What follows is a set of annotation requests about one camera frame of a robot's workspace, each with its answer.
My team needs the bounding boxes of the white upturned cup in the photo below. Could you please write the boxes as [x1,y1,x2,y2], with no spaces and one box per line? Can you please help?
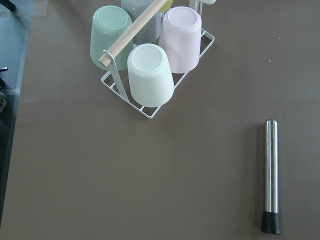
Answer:
[127,43,174,108]

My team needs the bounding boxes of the grey upturned cup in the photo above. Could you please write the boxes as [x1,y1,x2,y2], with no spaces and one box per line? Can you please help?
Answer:
[120,0,162,45]

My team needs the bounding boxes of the pink upturned cup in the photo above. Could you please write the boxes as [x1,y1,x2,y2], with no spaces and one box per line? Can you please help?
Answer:
[159,6,202,74]

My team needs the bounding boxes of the green upturned cup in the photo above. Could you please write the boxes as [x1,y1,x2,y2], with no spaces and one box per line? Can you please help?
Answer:
[90,5,132,71]

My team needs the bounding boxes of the steel muddler black tip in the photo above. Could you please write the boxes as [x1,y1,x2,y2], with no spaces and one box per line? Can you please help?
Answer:
[260,119,281,235]

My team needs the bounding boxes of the white wire cup rack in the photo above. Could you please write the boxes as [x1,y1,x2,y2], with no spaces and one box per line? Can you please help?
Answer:
[90,0,203,111]

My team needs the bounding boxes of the wooden rack handle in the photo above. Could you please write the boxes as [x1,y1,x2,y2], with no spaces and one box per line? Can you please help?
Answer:
[107,0,166,58]

